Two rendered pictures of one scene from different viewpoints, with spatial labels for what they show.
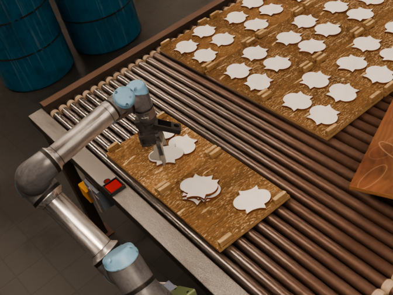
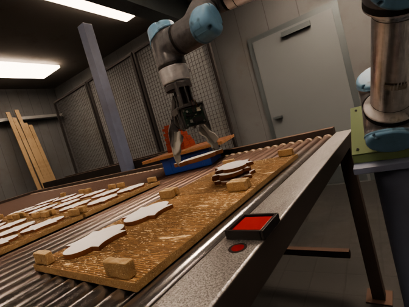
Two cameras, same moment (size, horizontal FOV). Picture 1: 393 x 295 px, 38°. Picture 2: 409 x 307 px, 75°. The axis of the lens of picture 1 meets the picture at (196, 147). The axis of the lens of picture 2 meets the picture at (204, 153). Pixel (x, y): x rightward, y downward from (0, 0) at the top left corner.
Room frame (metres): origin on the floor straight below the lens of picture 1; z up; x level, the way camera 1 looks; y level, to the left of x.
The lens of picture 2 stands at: (2.07, 0.79, 1.11)
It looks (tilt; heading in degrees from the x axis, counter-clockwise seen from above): 4 degrees down; 244
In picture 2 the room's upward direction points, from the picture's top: 16 degrees counter-clockwise
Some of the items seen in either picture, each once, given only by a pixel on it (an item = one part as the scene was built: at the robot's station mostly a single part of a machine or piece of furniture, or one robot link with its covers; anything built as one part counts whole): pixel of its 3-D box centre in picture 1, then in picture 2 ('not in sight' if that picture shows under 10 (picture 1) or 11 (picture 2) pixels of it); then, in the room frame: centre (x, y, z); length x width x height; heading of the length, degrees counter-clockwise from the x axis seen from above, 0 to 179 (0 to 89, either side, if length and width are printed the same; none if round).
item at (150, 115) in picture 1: (145, 113); (176, 77); (1.77, 0.15, 1.27); 0.08 x 0.08 x 0.05
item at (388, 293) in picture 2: not in sight; (361, 223); (0.84, -0.12, 0.43); 0.12 x 0.12 x 0.85; 27
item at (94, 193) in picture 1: (102, 191); not in sight; (1.99, 0.48, 0.77); 0.14 x 0.11 x 0.18; 27
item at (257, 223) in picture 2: (113, 187); (252, 226); (1.81, 0.38, 0.92); 0.06 x 0.06 x 0.01; 27
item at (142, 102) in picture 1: (138, 96); (167, 46); (1.77, 0.15, 1.35); 0.09 x 0.08 x 0.11; 116
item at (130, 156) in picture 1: (161, 152); (154, 225); (1.94, 0.15, 0.93); 0.41 x 0.35 x 0.02; 27
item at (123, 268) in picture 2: (113, 146); (118, 267); (2.05, 0.36, 0.95); 0.06 x 0.02 x 0.03; 117
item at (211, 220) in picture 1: (220, 196); (234, 176); (1.57, -0.04, 0.93); 0.41 x 0.35 x 0.02; 26
